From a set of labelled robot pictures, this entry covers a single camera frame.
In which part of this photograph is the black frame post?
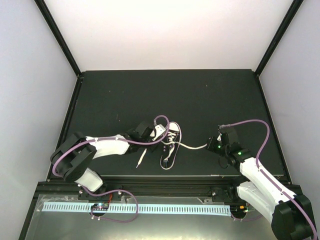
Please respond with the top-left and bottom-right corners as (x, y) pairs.
(34, 0), (82, 77)
(254, 0), (304, 77)

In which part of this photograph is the white slotted cable duct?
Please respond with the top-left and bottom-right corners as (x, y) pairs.
(41, 202), (231, 217)

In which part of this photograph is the white shoelace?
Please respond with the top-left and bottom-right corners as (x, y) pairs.
(135, 131), (208, 169)

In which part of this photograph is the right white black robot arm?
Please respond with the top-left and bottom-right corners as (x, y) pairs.
(206, 125), (318, 240)

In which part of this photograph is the black right frame post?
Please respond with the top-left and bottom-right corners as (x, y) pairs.
(254, 0), (304, 77)

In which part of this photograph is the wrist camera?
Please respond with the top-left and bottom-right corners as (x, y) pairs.
(150, 124), (166, 141)
(218, 124), (232, 130)

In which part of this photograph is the left controller board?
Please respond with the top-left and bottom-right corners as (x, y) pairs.
(91, 203), (109, 211)

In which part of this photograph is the controller board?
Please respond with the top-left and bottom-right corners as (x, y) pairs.
(91, 203), (109, 211)
(230, 205), (251, 213)

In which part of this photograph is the black left frame post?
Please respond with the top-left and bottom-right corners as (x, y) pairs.
(34, 0), (82, 77)

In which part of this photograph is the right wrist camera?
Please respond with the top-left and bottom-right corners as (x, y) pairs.
(218, 124), (232, 130)

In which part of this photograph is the black aluminium rail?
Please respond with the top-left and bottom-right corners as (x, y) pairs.
(81, 176), (237, 202)

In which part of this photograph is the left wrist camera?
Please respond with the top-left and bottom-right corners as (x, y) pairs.
(150, 124), (166, 141)

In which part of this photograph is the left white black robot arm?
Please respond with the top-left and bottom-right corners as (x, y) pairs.
(50, 122), (166, 200)

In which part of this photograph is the black table mat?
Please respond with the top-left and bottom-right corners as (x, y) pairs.
(60, 69), (286, 177)

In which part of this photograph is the right controller board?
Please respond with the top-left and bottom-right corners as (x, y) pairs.
(230, 205), (251, 213)

